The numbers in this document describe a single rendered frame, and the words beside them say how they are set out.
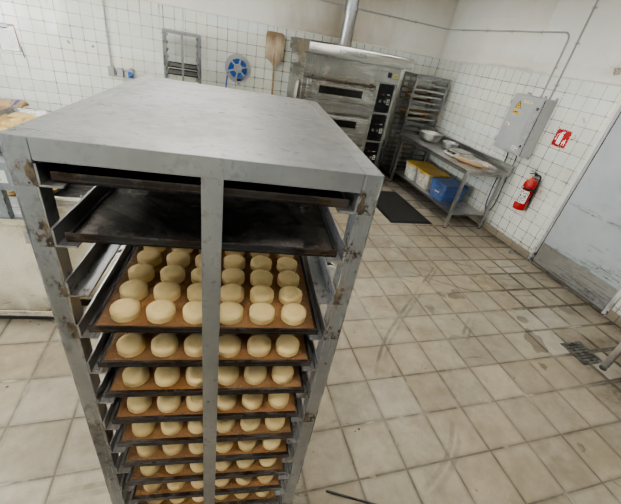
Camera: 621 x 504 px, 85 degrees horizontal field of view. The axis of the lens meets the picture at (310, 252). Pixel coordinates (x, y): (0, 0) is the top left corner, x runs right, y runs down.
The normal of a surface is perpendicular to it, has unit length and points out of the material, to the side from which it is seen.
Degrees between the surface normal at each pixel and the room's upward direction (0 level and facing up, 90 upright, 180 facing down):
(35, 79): 90
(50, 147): 90
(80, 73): 90
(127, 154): 90
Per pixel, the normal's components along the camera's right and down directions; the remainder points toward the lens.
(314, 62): 0.25, 0.54
